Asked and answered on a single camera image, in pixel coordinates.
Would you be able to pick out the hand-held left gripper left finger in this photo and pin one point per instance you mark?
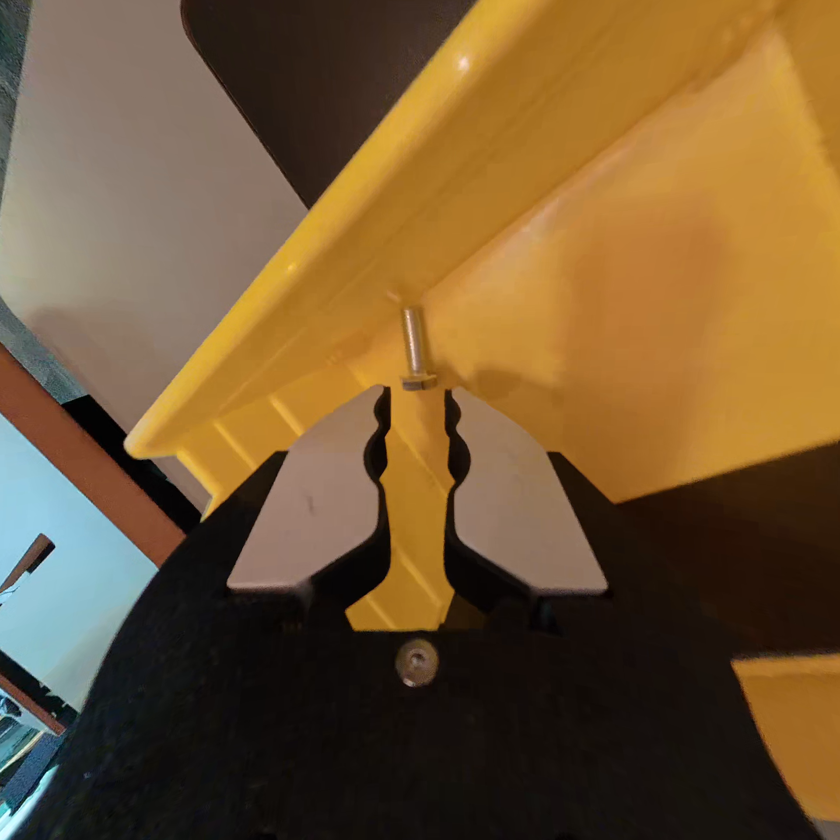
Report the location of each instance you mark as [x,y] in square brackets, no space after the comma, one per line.
[308,512]

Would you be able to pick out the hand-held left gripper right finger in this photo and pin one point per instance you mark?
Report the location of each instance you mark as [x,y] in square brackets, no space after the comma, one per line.
[525,512]

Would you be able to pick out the steel hex bolt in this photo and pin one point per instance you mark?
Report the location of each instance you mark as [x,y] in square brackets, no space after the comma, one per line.
[413,341]

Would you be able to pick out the yellow plastic bin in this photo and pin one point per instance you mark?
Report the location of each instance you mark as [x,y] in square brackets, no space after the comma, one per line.
[590,262]

